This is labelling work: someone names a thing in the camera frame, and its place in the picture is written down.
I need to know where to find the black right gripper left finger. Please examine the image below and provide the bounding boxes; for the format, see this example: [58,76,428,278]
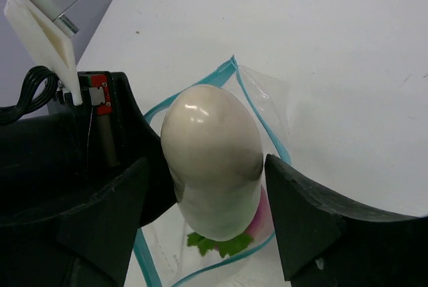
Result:
[1,158,148,286]

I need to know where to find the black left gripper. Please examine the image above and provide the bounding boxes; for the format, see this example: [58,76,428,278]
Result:
[1,71,176,225]

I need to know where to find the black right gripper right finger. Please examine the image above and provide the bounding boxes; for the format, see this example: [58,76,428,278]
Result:
[265,155,427,286]

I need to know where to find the purple red onion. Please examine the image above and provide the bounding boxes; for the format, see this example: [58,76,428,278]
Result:
[213,188,274,251]

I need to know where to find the clear zip top bag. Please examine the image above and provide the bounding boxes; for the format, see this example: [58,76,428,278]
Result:
[134,59,290,286]

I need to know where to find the white daikon radish with leaves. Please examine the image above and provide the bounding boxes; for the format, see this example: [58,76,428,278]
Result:
[160,84,263,254]

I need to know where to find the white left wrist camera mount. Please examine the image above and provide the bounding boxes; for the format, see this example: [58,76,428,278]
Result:
[3,0,131,106]

